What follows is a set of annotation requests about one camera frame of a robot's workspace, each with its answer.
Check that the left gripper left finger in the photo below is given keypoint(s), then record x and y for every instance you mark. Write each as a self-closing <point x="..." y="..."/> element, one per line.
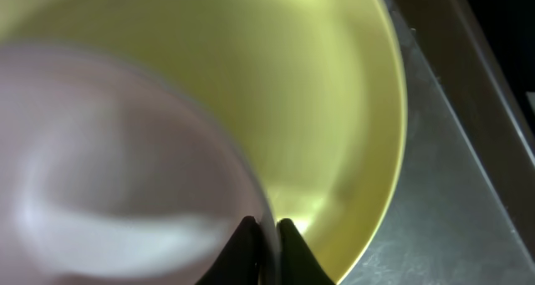
<point x="240" y="260"/>

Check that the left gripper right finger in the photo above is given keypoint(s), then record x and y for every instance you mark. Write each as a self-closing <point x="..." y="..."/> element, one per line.
<point x="298" y="264"/>

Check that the white bowl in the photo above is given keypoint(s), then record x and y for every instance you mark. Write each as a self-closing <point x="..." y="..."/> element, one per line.
<point x="108" y="176"/>

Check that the yellow plate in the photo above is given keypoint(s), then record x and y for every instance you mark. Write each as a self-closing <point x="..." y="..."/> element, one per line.
<point x="312" y="93"/>

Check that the black waste tray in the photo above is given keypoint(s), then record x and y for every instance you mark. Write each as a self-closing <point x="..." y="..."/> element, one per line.
<point x="508" y="26"/>

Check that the brown serving tray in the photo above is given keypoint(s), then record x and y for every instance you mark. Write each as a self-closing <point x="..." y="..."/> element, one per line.
<point x="463" y="208"/>

